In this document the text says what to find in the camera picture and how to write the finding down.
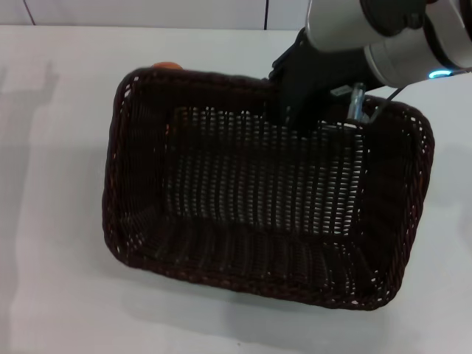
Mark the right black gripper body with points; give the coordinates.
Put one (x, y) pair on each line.
(313, 70)

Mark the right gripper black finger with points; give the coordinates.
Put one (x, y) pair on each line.
(298, 114)

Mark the orange striped sliced bread toy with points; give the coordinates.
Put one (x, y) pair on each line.
(167, 65)

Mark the dark brown woven basket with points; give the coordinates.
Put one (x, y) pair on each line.
(258, 254)

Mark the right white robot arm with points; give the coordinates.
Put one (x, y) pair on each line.
(343, 26)

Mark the clear plastic bracket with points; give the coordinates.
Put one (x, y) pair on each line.
(356, 103)

